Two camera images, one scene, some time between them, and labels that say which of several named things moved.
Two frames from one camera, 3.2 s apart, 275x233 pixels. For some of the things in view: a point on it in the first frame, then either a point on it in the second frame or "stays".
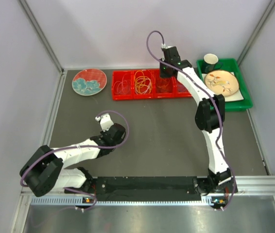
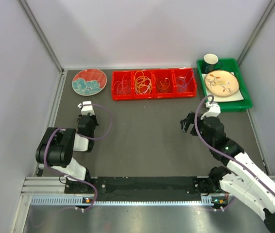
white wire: (142, 86) stays
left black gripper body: (118, 142) → (94, 123)
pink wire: (122, 87) stays
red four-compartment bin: (145, 84) stays
